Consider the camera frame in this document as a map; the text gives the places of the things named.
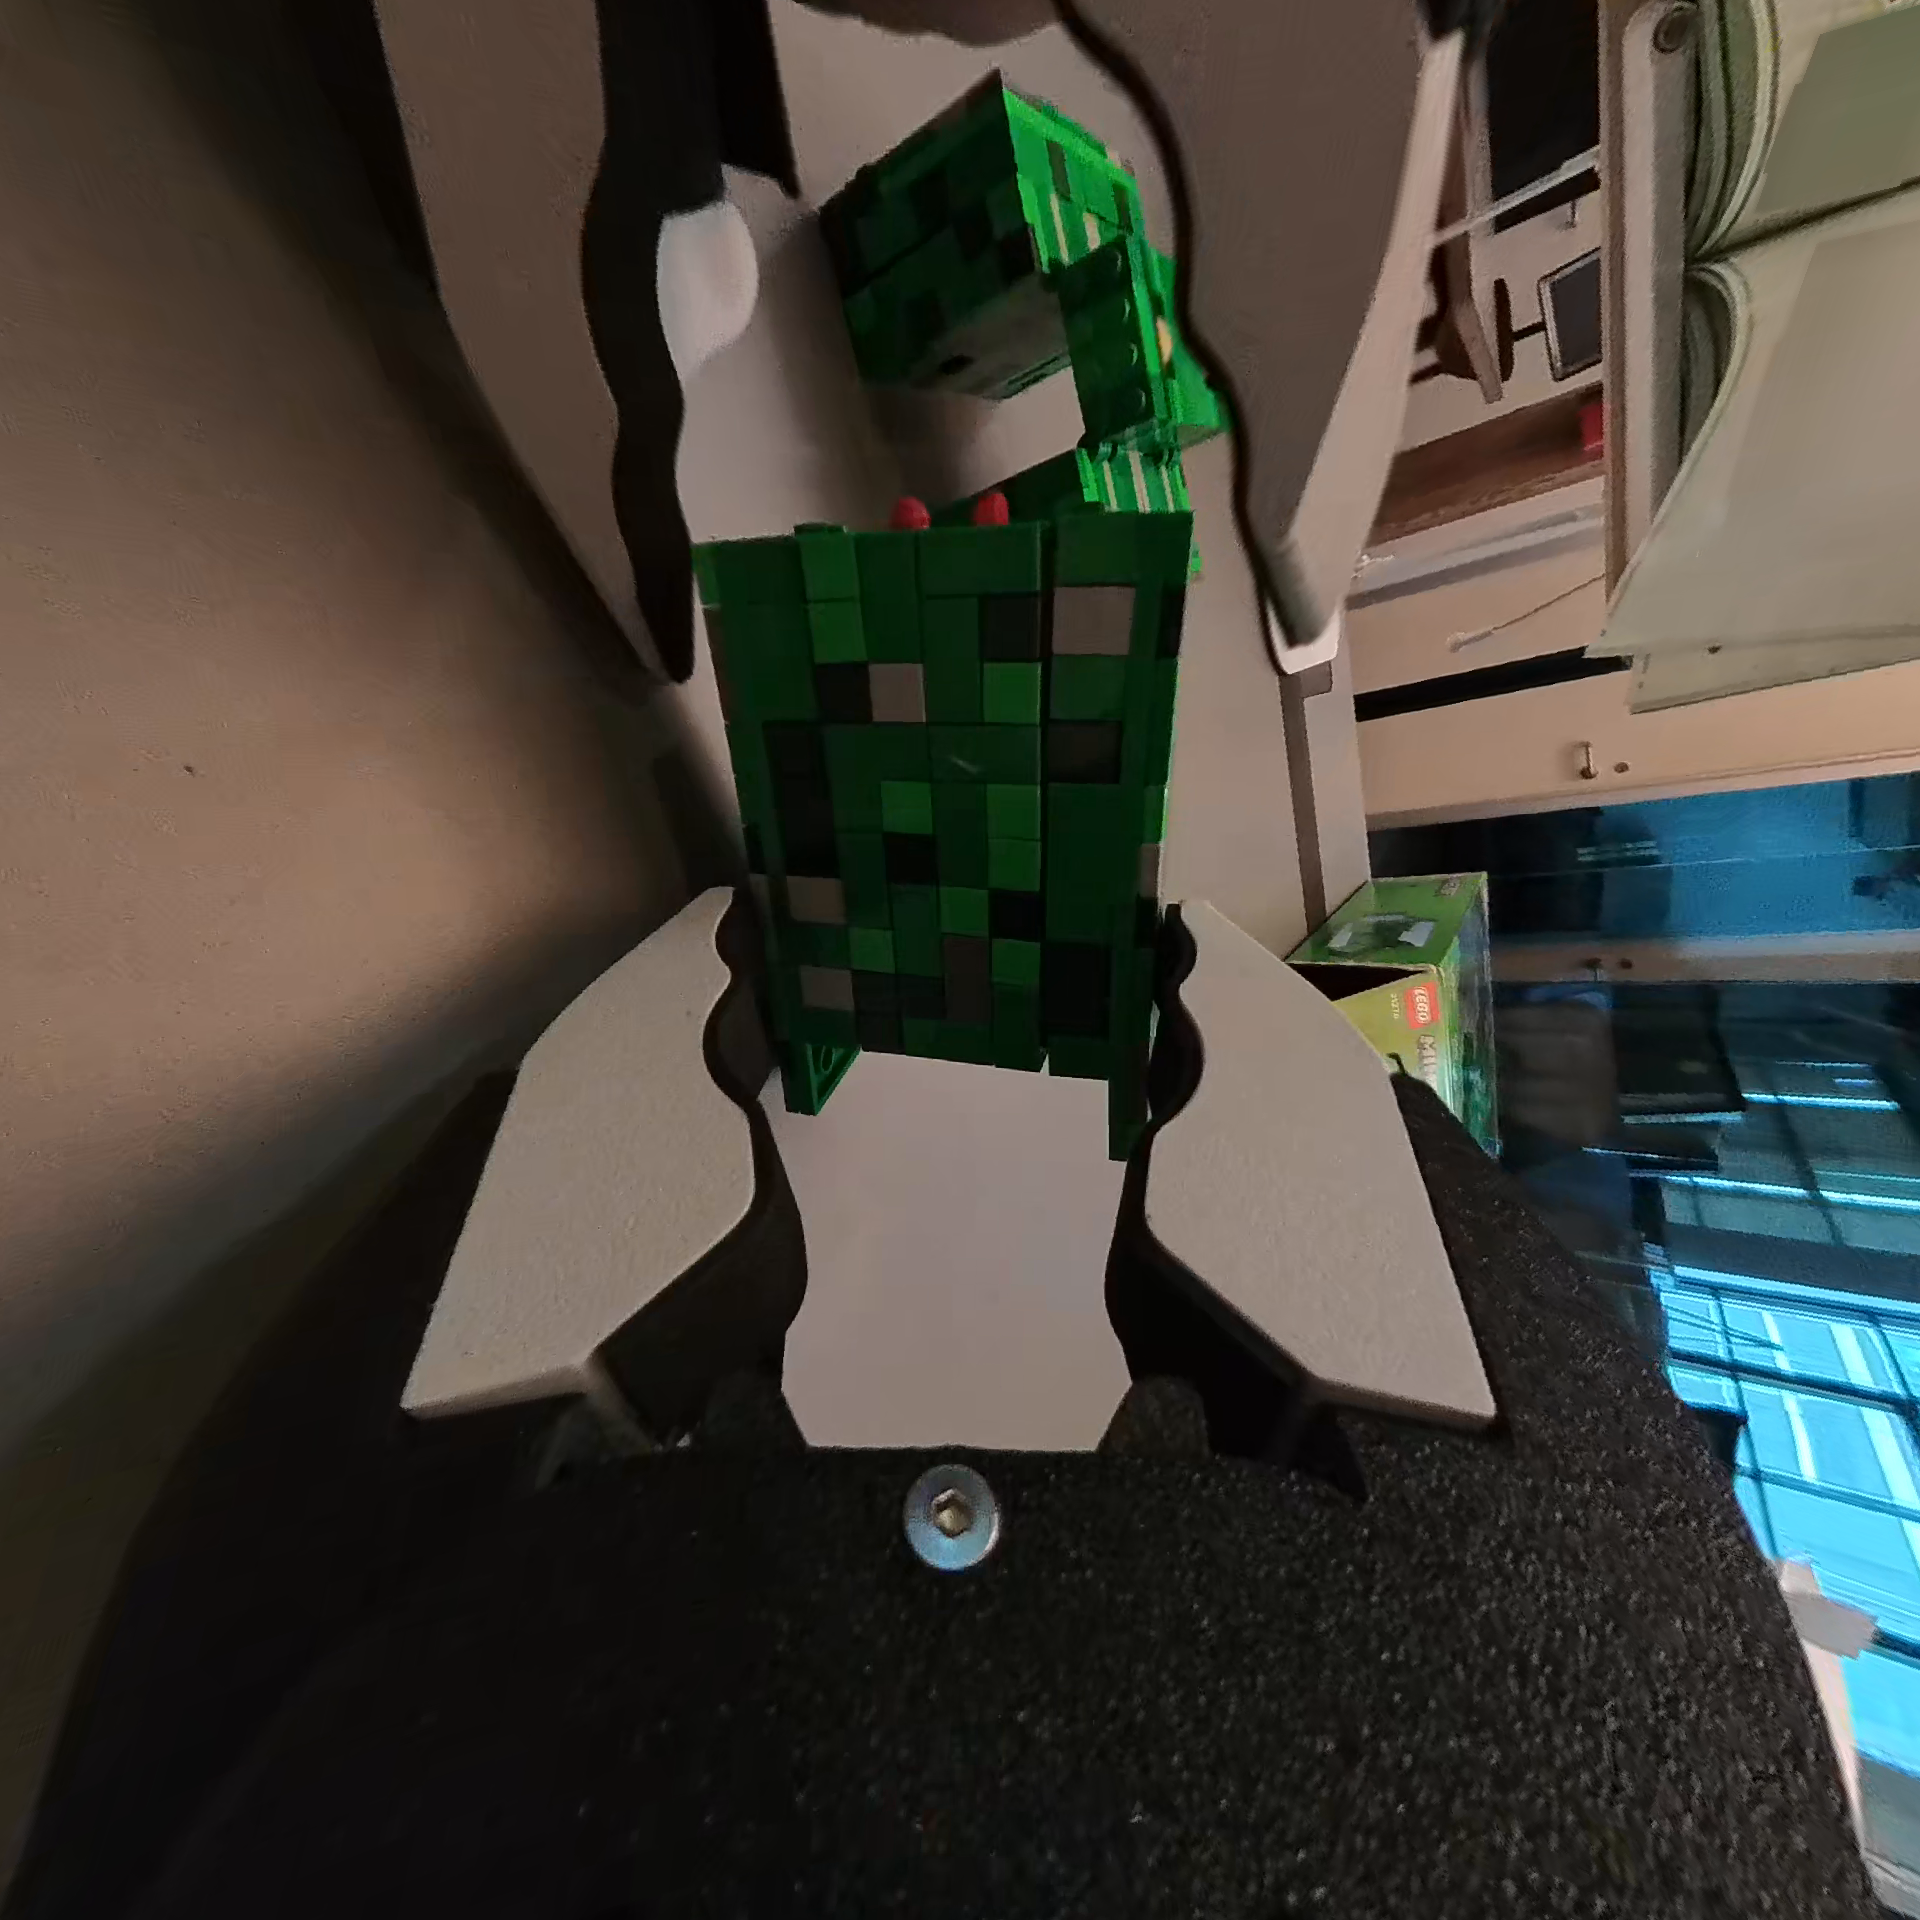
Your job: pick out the red fire extinguisher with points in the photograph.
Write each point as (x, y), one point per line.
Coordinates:
(1589, 435)

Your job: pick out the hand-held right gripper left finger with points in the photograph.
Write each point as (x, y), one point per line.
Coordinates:
(599, 1201)

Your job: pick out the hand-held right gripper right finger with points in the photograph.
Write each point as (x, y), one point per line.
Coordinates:
(1306, 1214)

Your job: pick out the green lego body block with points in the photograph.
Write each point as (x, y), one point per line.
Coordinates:
(932, 781)

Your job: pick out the wooden post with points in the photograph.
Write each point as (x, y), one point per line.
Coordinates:
(1471, 475)

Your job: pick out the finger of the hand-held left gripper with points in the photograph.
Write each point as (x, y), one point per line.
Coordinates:
(494, 181)
(1290, 225)

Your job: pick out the lego instruction booklet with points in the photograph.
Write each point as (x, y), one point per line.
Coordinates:
(1799, 451)

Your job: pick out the green lego box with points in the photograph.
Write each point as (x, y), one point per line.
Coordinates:
(1419, 1004)

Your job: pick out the green lego legs assembly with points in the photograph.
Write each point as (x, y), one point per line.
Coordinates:
(961, 255)

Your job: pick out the wall tablet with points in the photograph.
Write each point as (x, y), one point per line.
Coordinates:
(1573, 317)

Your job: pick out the large window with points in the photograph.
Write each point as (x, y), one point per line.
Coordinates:
(1799, 1425)

